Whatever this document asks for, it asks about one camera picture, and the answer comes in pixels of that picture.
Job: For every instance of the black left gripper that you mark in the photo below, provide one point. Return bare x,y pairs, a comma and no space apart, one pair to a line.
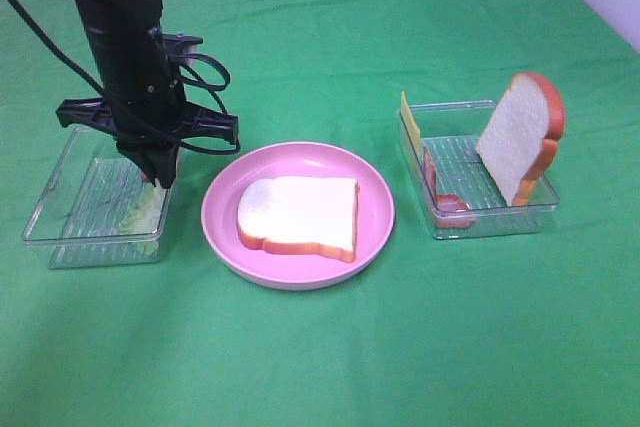
155,88

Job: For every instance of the green lettuce leaf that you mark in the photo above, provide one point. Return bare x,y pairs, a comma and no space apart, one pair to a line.
143,218

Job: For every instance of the bread slice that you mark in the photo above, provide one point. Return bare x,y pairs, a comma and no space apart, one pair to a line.
300,215
521,138

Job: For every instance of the yellow cheese slice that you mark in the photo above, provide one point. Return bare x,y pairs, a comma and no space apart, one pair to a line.
411,126

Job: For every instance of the bacon strip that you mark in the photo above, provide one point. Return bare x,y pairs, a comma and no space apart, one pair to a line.
451,212

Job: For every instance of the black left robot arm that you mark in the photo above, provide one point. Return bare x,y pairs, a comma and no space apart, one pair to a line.
107,15

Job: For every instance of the clear left plastic container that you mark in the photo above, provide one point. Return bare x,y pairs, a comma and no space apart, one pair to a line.
75,223

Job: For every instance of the clear plastic container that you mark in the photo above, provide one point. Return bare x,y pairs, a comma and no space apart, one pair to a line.
450,131
75,223

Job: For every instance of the pink round plate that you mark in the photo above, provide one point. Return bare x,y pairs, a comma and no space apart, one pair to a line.
375,218

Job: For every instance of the clear right plastic container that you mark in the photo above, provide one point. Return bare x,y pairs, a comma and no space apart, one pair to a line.
450,131

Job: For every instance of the green tablecloth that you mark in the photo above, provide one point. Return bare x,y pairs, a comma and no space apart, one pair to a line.
527,330

